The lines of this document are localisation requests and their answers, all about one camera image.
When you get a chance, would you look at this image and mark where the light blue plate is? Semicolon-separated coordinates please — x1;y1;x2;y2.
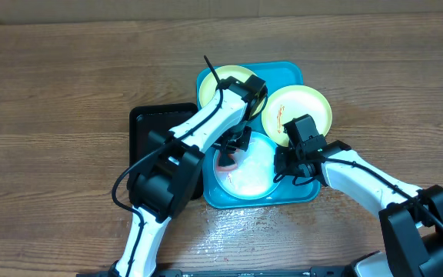
213;132;279;200

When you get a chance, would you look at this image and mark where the teal and orange sponge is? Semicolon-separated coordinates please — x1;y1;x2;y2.
215;152;238;172

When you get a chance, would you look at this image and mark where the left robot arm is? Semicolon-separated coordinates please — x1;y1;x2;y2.
108;75;268;276

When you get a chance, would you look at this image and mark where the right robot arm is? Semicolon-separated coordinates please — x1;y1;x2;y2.
275;141;443;277

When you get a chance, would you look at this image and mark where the teal plastic tray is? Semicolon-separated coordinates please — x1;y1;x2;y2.
197;61;321;209

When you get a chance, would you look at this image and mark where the black plastic tray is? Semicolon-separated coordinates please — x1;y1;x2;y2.
128;102;205;204

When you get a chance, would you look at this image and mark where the yellow-green plate with stain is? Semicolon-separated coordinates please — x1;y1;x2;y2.
198;65;268;118

